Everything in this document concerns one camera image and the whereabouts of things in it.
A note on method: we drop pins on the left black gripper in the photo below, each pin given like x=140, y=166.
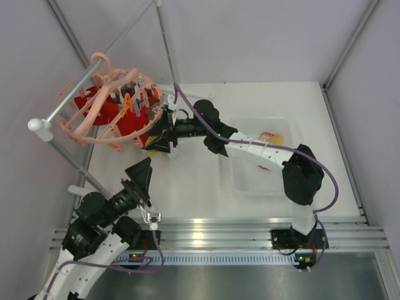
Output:
x=138, y=186

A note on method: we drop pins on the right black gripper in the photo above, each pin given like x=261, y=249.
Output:
x=166, y=131

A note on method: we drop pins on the yellow sock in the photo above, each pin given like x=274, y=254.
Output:
x=277, y=140
x=153, y=152

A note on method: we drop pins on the pink round clip hanger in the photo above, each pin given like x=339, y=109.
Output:
x=113, y=78

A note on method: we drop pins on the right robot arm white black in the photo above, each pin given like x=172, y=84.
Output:
x=301, y=176

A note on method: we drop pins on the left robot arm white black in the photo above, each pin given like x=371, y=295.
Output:
x=99, y=234

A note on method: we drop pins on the red sock white cuff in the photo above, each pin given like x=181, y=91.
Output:
x=98, y=119

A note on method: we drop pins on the orange clothes peg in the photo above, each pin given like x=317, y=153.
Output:
x=130, y=104

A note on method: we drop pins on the red white patterned sock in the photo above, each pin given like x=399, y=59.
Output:
x=266, y=136

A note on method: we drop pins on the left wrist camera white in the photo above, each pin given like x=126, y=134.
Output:
x=152, y=219

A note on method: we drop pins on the metal drying rack frame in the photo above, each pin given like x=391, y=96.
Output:
x=42, y=127

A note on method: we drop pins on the aluminium mounting rail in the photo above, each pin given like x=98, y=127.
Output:
x=200, y=242

